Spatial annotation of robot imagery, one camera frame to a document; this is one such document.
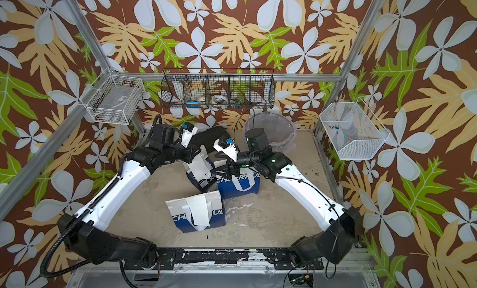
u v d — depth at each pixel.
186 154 0.66
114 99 0.86
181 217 0.69
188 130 0.66
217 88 0.97
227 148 0.57
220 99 0.98
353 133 0.85
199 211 0.66
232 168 0.58
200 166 0.81
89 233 0.38
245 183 0.81
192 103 0.90
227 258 0.75
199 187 0.86
